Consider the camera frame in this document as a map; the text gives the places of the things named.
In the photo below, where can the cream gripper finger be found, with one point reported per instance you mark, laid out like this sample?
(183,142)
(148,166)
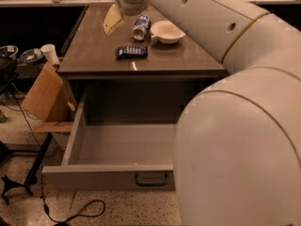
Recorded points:
(112,20)

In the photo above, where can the blue pepsi can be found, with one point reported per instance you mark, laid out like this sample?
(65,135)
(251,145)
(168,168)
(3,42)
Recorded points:
(141,27)

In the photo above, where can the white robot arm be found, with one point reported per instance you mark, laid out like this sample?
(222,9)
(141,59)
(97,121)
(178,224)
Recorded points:
(237,147)

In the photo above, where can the grey cabinet with brown top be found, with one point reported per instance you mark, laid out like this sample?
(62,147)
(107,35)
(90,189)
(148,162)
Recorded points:
(95,55)

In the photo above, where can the open grey top drawer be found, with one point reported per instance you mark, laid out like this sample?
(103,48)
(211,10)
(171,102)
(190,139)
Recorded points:
(121,128)

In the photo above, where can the dark blue snack packet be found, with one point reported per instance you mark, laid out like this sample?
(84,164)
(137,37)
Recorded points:
(125,52)

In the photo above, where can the white paper bowl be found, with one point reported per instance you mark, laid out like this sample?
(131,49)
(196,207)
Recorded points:
(166,32)

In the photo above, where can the white paper cup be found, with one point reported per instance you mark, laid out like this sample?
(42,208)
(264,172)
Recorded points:
(50,53)

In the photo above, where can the blue bowl near cup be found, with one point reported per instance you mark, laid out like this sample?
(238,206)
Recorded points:
(32,56)

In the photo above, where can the brown cardboard box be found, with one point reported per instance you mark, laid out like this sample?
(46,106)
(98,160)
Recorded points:
(48,100)

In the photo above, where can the blue bowl far left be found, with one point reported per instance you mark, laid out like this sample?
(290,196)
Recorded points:
(9,51)

